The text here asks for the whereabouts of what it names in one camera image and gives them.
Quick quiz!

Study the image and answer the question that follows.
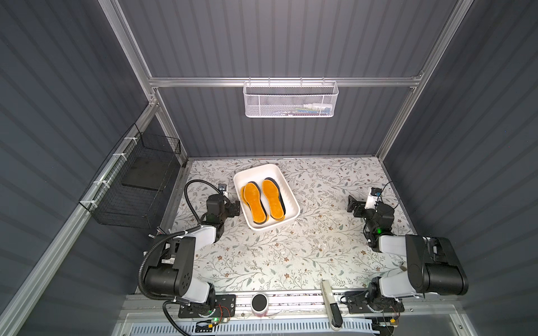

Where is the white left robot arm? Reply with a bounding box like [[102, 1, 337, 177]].
[[137, 179, 240, 316]]

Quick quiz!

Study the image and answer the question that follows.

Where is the black wire side basket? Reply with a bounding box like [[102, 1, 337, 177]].
[[79, 127, 182, 229]]

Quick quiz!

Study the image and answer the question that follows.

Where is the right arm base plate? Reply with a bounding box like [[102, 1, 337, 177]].
[[340, 291, 405, 315]]

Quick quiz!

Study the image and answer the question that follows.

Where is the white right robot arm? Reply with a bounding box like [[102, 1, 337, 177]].
[[347, 188, 469, 313]]

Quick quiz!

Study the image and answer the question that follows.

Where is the white black handheld scraper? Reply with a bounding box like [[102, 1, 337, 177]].
[[321, 280, 343, 331]]

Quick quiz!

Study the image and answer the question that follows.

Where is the white wire wall basket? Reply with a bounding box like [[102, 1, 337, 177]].
[[242, 79, 339, 118]]

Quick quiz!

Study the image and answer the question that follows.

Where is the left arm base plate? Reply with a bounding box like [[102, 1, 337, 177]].
[[178, 295, 237, 319]]

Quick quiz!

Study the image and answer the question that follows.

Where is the white plastic storage box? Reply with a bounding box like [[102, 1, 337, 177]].
[[233, 164, 301, 232]]

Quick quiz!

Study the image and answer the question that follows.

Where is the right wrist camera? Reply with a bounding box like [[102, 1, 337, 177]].
[[364, 187, 382, 209]]

